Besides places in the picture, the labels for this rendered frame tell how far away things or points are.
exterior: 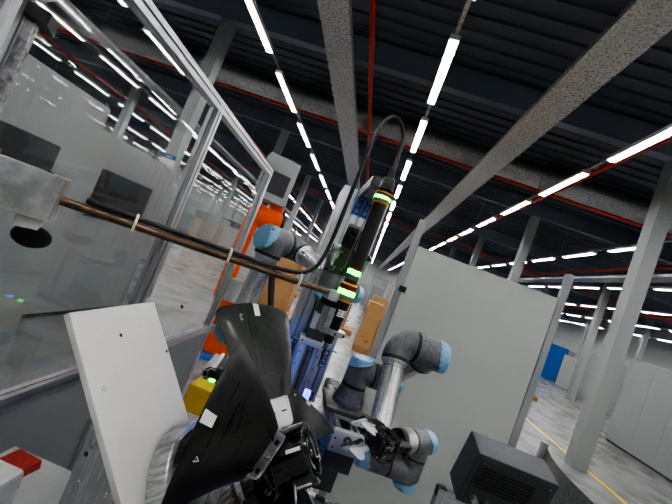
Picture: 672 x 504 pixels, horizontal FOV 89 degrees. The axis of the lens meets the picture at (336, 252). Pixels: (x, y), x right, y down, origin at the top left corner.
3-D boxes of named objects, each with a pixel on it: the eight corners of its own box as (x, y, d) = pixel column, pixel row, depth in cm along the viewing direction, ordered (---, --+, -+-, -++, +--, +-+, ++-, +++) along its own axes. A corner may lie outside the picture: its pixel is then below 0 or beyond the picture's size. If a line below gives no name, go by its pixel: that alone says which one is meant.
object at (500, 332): (316, 498, 251) (420, 218, 262) (316, 493, 256) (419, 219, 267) (474, 566, 244) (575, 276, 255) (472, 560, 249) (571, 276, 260)
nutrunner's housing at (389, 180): (324, 343, 81) (393, 164, 83) (317, 337, 84) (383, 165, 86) (337, 347, 83) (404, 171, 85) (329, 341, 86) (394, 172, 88)
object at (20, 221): (1, 242, 50) (15, 211, 50) (9, 239, 53) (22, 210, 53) (44, 254, 52) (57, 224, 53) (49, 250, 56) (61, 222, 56)
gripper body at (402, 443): (388, 440, 95) (416, 441, 102) (370, 419, 102) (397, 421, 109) (376, 464, 96) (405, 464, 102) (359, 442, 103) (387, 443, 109)
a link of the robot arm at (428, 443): (434, 463, 111) (443, 437, 112) (412, 463, 105) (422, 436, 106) (417, 447, 118) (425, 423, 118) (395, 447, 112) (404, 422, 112)
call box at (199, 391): (178, 413, 114) (190, 382, 115) (191, 402, 124) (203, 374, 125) (222, 431, 113) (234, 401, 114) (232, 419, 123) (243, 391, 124)
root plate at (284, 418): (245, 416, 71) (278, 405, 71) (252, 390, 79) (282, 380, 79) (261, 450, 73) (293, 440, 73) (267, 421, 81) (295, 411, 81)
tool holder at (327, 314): (319, 333, 77) (335, 292, 78) (305, 323, 83) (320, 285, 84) (349, 341, 82) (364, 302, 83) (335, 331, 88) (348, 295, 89)
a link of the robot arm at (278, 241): (250, 352, 148) (300, 236, 149) (219, 349, 137) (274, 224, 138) (236, 339, 156) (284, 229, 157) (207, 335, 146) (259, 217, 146)
